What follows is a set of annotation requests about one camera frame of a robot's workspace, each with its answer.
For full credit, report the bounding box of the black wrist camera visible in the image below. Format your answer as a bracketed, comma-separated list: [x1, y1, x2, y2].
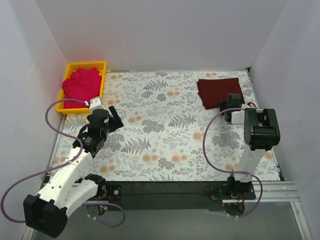
[86, 109, 110, 132]
[227, 93, 244, 109]

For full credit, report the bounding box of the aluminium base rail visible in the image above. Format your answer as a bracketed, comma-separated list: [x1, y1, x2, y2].
[34, 181, 301, 204]

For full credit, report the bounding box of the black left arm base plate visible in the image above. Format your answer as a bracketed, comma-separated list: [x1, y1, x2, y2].
[93, 184, 122, 202]

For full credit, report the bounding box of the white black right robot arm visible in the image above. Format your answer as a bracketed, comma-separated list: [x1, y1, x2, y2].
[219, 101, 281, 199]

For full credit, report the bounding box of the dark red t shirt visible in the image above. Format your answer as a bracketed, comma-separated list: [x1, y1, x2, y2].
[196, 78, 245, 110]

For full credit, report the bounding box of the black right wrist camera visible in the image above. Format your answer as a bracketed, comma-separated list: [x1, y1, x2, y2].
[227, 93, 244, 109]

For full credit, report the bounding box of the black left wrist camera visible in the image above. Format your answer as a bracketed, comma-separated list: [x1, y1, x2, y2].
[86, 109, 110, 132]

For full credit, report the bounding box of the bright pink t shirt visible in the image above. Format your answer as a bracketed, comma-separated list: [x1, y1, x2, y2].
[62, 67, 102, 102]

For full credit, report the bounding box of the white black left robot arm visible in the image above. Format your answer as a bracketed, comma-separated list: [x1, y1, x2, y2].
[23, 106, 124, 238]

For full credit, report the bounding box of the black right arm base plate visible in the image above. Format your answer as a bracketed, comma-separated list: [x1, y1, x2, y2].
[207, 181, 256, 203]

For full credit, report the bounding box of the floral patterned table mat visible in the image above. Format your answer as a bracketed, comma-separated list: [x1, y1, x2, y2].
[49, 70, 281, 182]

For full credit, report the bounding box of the yellow plastic bin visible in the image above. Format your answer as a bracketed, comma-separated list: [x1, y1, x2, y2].
[55, 61, 107, 115]

